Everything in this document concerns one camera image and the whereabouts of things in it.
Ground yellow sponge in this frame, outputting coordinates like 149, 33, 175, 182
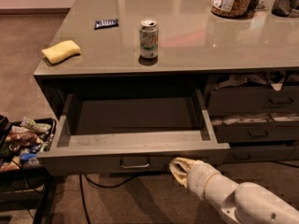
42, 40, 81, 64

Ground blue snack packet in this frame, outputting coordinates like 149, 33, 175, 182
20, 153, 38, 163

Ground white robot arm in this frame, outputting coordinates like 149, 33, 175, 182
169, 157, 299, 224

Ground large nut jar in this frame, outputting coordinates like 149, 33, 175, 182
211, 0, 250, 18

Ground grey drawer cabinet counter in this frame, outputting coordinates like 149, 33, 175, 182
33, 0, 299, 173

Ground dark metal kettle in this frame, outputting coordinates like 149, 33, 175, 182
271, 0, 299, 17

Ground grey drawer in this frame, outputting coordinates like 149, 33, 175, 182
38, 91, 230, 175
223, 142, 298, 163
205, 74, 299, 116
211, 113, 299, 143

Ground green snack bag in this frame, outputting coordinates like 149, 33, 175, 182
21, 117, 51, 133

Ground black floor cable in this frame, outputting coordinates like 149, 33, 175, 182
78, 173, 141, 224

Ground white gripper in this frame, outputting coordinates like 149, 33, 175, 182
169, 157, 220, 201

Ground silver green soda can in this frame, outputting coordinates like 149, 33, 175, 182
139, 19, 159, 59

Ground black snack tray cart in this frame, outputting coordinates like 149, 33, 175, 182
0, 116, 56, 224

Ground blue candy bar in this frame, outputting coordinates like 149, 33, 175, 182
94, 19, 119, 30

